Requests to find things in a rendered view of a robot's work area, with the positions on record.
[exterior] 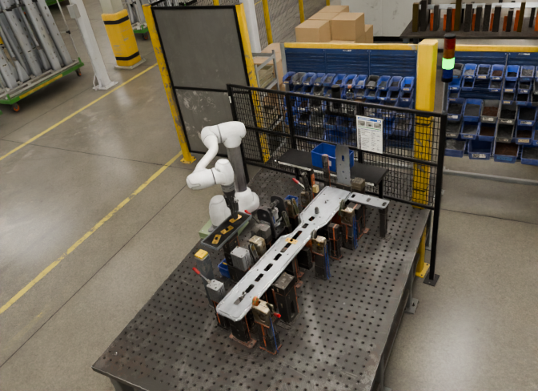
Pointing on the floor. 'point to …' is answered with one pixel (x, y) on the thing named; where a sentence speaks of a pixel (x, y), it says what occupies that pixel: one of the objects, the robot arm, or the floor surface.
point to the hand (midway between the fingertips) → (234, 214)
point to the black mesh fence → (355, 148)
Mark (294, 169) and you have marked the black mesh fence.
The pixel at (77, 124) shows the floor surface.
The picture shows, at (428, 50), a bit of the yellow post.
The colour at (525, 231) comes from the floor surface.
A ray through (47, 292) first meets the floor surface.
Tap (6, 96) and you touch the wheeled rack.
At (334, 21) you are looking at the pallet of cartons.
